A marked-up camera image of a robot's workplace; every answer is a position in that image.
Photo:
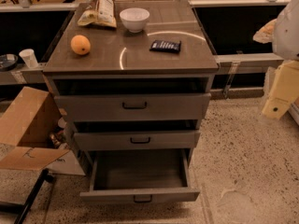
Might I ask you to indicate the grey middle drawer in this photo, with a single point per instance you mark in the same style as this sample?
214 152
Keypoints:
136 140

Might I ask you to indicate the black round lid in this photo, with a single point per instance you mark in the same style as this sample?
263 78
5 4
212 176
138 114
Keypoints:
8 62

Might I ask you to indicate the black metal stand leg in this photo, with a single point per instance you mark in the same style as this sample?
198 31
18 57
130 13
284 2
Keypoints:
21 210

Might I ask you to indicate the white bowl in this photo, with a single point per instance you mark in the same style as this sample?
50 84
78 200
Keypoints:
134 19

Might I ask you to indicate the black snack bar packet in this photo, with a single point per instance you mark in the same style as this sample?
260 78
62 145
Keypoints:
165 46

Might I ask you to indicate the grey bottom drawer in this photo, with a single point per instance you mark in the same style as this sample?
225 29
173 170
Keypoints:
140 176

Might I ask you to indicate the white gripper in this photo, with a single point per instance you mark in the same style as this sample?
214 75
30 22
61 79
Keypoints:
288 34

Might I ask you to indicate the grey drawer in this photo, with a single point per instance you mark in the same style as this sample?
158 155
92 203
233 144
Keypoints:
133 107
136 140
140 176

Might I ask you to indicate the open cardboard box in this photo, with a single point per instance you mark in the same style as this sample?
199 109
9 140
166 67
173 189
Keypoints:
26 126

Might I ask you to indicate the grey top drawer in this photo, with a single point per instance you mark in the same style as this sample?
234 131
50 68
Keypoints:
133 107

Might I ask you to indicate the orange fruit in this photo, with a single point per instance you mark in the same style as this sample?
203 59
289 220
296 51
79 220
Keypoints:
80 44

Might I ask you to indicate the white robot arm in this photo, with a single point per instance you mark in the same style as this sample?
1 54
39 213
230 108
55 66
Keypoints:
283 33

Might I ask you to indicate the white paper cup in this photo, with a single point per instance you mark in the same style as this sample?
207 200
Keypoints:
28 56

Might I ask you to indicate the grey drawer cabinet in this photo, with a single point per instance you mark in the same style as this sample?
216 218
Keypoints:
121 63

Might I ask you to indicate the beige chip bag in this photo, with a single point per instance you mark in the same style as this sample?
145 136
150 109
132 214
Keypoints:
99 12

